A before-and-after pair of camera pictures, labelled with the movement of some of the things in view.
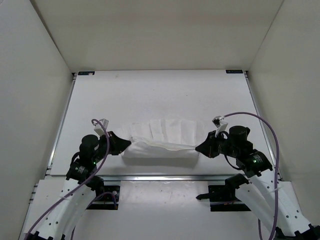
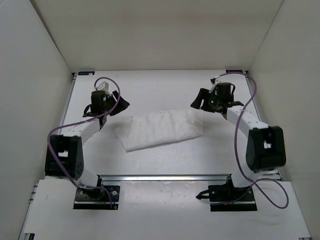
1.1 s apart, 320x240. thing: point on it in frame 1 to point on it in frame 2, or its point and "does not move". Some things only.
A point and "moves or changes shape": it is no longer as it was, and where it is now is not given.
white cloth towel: x=163 y=139 moves or changes shape
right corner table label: x=234 y=71 does not move
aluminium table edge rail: x=166 y=177 does not move
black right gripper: x=207 y=147 to x=204 y=95
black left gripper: x=119 y=144 to x=122 y=105
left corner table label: x=85 y=73 does not move
